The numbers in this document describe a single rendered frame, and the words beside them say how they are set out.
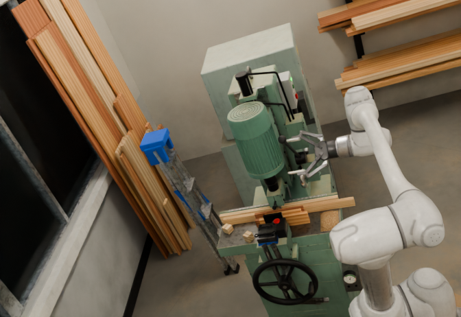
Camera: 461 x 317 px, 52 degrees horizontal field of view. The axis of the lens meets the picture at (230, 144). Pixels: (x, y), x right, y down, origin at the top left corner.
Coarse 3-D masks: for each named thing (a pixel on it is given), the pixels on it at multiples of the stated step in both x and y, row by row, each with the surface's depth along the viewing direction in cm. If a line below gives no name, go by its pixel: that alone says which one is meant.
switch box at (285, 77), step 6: (288, 72) 227; (282, 78) 223; (288, 78) 221; (282, 84) 222; (288, 84) 221; (288, 90) 223; (294, 90) 231; (282, 96) 225; (288, 96) 225; (294, 96) 227; (294, 102) 226; (288, 108) 228
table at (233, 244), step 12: (312, 216) 223; (240, 228) 233; (252, 228) 230; (300, 228) 219; (312, 228) 216; (228, 240) 229; (240, 240) 226; (252, 240) 223; (300, 240) 216; (312, 240) 215; (324, 240) 214; (228, 252) 227; (240, 252) 226; (252, 252) 225
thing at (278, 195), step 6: (282, 180) 227; (282, 186) 225; (270, 192) 221; (276, 192) 220; (282, 192) 222; (270, 198) 220; (276, 198) 219; (282, 198) 219; (270, 204) 222; (276, 204) 221; (282, 204) 221
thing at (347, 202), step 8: (328, 200) 223; (336, 200) 221; (344, 200) 219; (352, 200) 218; (304, 208) 225; (312, 208) 224; (320, 208) 224; (328, 208) 223; (336, 208) 222; (232, 216) 237; (240, 216) 235; (248, 216) 233; (232, 224) 238
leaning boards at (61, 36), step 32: (32, 0) 305; (64, 0) 335; (32, 32) 295; (64, 32) 324; (96, 32) 367; (64, 64) 309; (96, 64) 358; (64, 96) 303; (96, 96) 343; (128, 96) 388; (96, 128) 323; (128, 128) 362; (160, 128) 393; (128, 160) 332; (128, 192) 346; (160, 192) 359; (160, 224) 356; (192, 224) 392
